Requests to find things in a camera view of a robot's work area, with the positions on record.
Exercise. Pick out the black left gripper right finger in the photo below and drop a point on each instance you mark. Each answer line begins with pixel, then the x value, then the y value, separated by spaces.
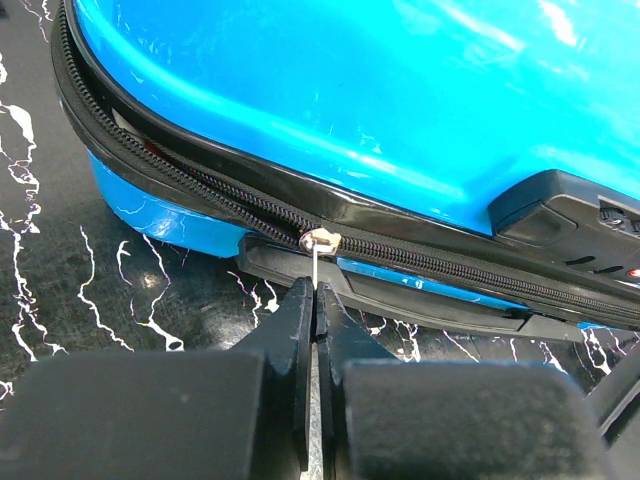
pixel 386 419

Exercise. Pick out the silver zipper pull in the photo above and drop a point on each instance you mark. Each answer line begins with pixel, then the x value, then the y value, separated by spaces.
pixel 317 243

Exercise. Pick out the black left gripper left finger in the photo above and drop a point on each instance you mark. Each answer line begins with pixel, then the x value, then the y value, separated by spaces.
pixel 240 413

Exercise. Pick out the blue suitcase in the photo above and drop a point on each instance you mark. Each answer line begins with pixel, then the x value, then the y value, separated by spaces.
pixel 477 161

